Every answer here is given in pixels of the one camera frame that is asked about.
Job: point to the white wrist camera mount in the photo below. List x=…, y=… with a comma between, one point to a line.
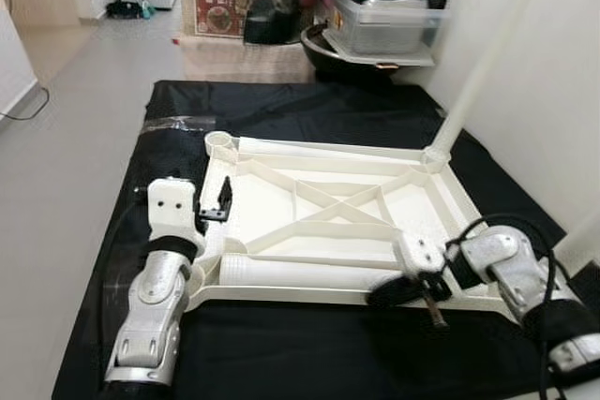
x=417, y=252
x=171, y=203

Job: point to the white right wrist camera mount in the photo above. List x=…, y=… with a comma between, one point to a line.
x=417, y=252

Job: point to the beige patterned storage box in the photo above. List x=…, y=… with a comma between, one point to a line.
x=244, y=58

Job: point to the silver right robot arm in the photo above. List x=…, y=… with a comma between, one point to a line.
x=502, y=259

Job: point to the clear plastic container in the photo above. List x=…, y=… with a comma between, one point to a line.
x=384, y=30

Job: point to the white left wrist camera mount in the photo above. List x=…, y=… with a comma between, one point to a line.
x=171, y=203

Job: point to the clear adhesive tape strip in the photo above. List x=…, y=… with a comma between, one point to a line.
x=178, y=123

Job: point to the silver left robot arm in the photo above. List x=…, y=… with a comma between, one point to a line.
x=155, y=316

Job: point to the black wok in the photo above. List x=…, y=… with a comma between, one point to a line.
x=323, y=55

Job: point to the white plastic children table top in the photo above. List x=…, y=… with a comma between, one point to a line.
x=309, y=231

